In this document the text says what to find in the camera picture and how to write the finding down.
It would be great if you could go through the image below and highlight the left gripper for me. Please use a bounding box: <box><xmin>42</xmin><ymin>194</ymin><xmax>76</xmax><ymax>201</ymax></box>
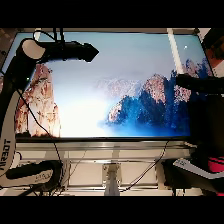
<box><xmin>68</xmin><ymin>40</ymin><xmax>100</xmax><ymax>64</ymax></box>

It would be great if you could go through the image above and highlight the red garment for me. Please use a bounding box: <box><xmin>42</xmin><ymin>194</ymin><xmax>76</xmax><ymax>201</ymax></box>
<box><xmin>207</xmin><ymin>156</ymin><xmax>224</xmax><ymax>173</ymax></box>

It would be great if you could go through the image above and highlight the black cable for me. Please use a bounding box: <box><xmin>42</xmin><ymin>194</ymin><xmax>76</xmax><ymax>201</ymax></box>
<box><xmin>15</xmin><ymin>89</ymin><xmax>64</xmax><ymax>168</ymax></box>
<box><xmin>119</xmin><ymin>139</ymin><xmax>171</xmax><ymax>193</ymax></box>
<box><xmin>32</xmin><ymin>29</ymin><xmax>56</xmax><ymax>43</ymax></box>

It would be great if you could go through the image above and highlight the silver frame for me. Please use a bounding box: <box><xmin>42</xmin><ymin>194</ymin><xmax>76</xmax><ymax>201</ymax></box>
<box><xmin>0</xmin><ymin>139</ymin><xmax>201</xmax><ymax>197</ymax></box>

